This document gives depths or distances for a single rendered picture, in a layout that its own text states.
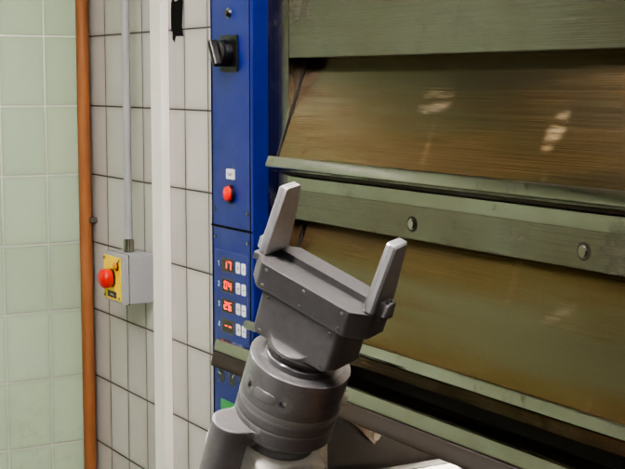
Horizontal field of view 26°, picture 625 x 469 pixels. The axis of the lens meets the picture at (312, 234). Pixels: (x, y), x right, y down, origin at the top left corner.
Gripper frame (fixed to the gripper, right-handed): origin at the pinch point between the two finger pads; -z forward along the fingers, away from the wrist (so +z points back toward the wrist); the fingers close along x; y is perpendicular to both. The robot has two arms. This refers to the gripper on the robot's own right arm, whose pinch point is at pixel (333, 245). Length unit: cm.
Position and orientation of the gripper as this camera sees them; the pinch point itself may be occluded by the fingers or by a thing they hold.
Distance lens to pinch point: 110.1
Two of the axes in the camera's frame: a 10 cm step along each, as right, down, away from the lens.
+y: 5.7, -2.2, 7.9
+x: -7.8, -4.3, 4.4
